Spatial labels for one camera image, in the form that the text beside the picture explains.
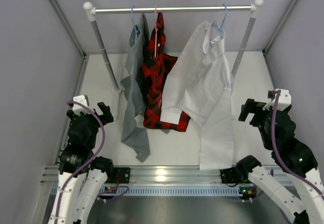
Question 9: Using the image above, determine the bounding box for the white shirt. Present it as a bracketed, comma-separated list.
[160, 20, 234, 170]

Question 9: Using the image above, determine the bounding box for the blue wire hanger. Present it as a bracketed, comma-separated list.
[212, 4, 227, 39]

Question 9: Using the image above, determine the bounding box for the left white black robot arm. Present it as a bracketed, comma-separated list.
[48, 101, 114, 223]

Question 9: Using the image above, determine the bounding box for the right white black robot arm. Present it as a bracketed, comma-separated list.
[220, 99, 323, 223]

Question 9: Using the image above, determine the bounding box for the grey shirt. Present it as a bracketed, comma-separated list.
[121, 14, 150, 163]

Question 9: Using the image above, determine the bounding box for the red black plaid shirt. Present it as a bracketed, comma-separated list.
[141, 13, 190, 132]

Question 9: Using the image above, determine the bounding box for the blue hanger with grey shirt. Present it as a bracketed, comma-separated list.
[131, 5, 140, 42]

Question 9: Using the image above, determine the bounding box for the pink hanger with plaid shirt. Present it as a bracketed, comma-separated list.
[154, 6, 158, 58]

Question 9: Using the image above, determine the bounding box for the silver white clothes rack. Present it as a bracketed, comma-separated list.
[83, 0, 264, 120]

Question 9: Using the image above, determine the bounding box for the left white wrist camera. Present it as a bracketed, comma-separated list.
[71, 95, 92, 116]

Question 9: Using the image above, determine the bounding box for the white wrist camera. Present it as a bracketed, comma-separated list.
[262, 89, 292, 111]
[71, 95, 92, 116]

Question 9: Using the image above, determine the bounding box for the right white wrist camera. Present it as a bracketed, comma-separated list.
[262, 89, 292, 111]

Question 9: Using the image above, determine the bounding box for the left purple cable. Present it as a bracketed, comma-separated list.
[54, 101, 106, 224]

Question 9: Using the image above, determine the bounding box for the purple cable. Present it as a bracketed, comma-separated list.
[54, 101, 106, 224]
[270, 89, 324, 202]

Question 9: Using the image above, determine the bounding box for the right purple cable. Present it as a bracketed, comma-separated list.
[270, 89, 324, 202]

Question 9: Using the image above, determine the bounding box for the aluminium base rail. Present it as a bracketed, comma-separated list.
[40, 165, 292, 186]

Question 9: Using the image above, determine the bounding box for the slotted grey cable duct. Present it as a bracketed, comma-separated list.
[99, 186, 255, 197]

